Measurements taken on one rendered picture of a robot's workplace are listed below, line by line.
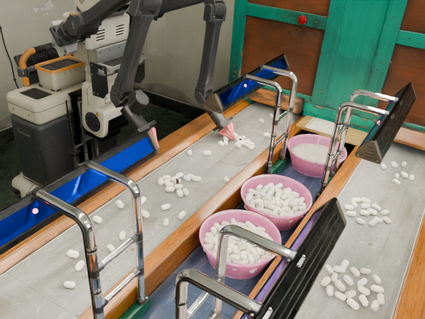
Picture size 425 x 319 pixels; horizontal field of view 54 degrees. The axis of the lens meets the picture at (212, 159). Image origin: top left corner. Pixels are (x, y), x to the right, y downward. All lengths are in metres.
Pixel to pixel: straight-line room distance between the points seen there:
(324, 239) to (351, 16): 1.33
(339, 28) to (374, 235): 0.98
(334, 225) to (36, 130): 1.66
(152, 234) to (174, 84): 2.62
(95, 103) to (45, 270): 0.99
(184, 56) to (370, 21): 2.04
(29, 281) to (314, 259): 0.81
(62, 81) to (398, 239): 1.73
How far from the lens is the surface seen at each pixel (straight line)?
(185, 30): 3.67
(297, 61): 2.19
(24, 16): 3.52
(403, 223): 1.66
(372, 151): 1.33
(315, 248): 0.89
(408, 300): 1.35
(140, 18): 1.53
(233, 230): 0.86
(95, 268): 0.98
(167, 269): 1.34
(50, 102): 2.25
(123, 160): 1.14
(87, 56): 2.08
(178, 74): 3.83
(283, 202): 1.61
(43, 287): 1.30
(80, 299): 1.25
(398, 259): 1.50
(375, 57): 2.07
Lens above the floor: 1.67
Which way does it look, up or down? 31 degrees down
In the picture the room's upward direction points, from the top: 4 degrees clockwise
